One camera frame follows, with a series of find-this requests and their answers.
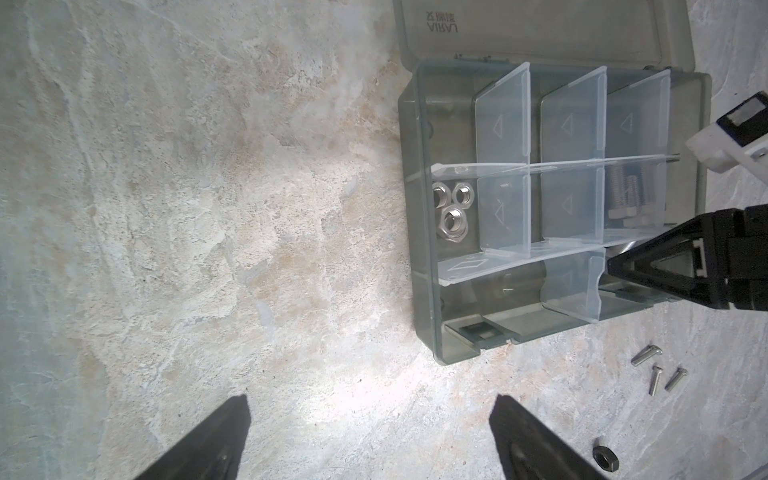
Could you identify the small silver screw upper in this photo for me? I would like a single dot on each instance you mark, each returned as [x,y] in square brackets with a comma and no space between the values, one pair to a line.
[645,354]

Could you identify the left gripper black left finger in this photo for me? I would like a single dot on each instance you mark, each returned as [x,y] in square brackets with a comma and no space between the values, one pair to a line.
[212,450]

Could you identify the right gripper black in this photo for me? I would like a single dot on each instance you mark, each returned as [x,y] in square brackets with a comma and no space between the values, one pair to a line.
[689,261]

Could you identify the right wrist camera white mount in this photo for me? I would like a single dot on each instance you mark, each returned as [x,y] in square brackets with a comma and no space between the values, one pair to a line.
[738,138]

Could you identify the small silver screw right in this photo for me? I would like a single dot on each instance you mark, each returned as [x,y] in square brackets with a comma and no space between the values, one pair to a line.
[679,374]

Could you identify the silver dome nut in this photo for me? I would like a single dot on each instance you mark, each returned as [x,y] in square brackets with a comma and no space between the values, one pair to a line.
[463,195]
[442,195]

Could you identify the small black nut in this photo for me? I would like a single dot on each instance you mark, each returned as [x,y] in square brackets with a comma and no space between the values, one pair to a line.
[605,458]

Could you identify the green plastic organizer box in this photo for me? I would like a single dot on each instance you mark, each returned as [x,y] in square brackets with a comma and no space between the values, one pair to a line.
[530,102]

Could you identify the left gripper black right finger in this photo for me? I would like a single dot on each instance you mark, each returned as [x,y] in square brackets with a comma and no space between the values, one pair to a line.
[528,449]

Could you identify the thick silver hex bolt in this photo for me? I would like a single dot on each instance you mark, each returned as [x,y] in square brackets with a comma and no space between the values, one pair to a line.
[642,193]

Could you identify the small silver screw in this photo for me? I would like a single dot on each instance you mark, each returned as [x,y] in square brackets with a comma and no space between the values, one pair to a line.
[645,354]
[679,374]

